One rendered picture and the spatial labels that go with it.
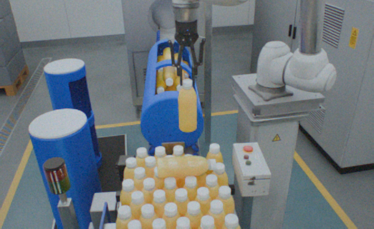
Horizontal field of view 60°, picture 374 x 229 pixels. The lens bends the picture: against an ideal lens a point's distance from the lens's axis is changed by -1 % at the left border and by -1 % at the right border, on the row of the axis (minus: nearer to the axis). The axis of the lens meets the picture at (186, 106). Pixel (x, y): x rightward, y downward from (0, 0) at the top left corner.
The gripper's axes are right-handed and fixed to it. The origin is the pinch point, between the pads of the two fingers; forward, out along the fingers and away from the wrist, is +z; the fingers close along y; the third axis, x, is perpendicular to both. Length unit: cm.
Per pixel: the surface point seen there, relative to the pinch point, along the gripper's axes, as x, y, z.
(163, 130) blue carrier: -15.9, 9.6, 31.8
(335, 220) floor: -49, -110, 137
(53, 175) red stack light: 31, 43, 17
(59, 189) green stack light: 31, 42, 22
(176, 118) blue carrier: -15.6, 3.6, 26.1
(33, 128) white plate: -32, 72, 36
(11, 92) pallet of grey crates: -302, 204, 130
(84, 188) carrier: -26, 52, 70
